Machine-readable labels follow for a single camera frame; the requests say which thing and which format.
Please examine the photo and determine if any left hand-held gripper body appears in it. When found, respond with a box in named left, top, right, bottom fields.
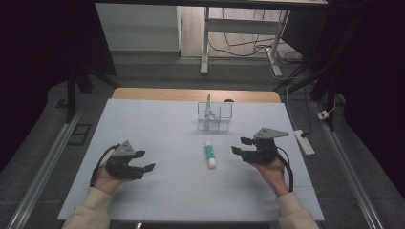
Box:
left=106, top=140, right=145, bottom=180

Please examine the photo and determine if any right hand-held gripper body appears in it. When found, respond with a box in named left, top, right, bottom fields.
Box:
left=243, top=127, right=290, bottom=165

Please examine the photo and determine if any clear plastic organizer box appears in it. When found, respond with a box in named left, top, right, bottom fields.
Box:
left=196, top=101, right=234, bottom=133

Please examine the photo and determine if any person's left hand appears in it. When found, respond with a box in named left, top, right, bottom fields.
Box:
left=94, top=165, right=135, bottom=196

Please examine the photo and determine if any person's right hand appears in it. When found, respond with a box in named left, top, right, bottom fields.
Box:
left=250, top=155, right=291, bottom=198

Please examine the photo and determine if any white power strip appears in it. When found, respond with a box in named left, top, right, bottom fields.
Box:
left=293, top=129, right=316, bottom=156

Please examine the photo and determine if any white table mat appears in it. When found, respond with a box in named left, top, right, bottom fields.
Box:
left=56, top=98, right=326, bottom=223

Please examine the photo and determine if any wooden table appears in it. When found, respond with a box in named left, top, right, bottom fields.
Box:
left=112, top=88, right=282, bottom=104

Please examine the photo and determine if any black stand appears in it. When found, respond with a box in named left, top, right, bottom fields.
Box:
left=273, top=61, right=339, bottom=132
left=64, top=61, right=119, bottom=124

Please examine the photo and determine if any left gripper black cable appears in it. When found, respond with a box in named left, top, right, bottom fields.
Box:
left=90, top=143, right=121, bottom=189

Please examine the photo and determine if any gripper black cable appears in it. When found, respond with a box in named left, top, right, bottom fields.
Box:
left=275, top=146, right=294, bottom=194
left=90, top=143, right=121, bottom=189

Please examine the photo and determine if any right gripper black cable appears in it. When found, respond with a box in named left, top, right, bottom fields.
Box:
left=275, top=146, right=294, bottom=194

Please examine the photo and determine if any black floor frame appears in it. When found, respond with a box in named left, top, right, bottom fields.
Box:
left=67, top=123, right=93, bottom=147

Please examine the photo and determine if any aluminium rail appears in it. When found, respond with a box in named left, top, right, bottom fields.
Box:
left=310, top=100, right=385, bottom=229
left=6, top=106, right=84, bottom=229

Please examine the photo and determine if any black floor cable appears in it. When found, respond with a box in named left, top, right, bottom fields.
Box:
left=207, top=9, right=279, bottom=59

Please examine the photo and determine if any white desk frame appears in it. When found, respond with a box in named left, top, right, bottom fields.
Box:
left=200, top=6, right=291, bottom=78

